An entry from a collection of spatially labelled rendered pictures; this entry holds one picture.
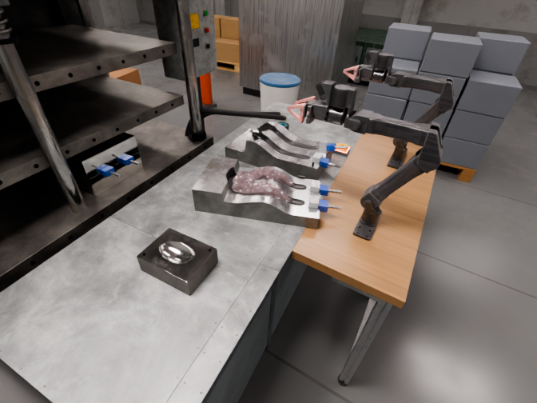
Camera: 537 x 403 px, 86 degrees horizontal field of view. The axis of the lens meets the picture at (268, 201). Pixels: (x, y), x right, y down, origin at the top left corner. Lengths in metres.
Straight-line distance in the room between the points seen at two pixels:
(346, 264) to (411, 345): 0.98
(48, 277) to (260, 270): 0.67
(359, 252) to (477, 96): 2.32
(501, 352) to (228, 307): 1.67
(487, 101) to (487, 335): 1.91
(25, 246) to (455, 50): 3.10
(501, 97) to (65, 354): 3.24
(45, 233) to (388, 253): 1.27
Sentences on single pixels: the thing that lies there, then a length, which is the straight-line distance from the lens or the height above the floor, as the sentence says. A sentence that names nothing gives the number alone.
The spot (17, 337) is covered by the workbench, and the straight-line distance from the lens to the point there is 1.08.
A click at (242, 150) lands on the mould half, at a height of 0.86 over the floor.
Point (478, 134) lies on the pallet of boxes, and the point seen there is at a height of 0.49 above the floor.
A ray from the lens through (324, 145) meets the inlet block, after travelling 1.46.
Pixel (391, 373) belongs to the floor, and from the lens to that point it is 1.84.
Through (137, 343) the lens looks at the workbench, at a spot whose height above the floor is 0.80.
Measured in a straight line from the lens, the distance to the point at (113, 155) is 1.45.
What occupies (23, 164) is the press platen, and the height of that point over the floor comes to 1.04.
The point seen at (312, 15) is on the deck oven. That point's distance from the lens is 4.23.
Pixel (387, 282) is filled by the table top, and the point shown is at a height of 0.80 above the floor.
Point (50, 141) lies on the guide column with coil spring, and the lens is 1.25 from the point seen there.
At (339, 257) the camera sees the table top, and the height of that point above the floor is 0.80.
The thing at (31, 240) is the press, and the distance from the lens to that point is 1.36.
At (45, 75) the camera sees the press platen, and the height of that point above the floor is 1.28.
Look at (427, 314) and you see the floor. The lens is 2.12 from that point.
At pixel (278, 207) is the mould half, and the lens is 1.11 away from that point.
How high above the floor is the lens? 1.59
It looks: 39 degrees down
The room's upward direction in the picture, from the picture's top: 3 degrees clockwise
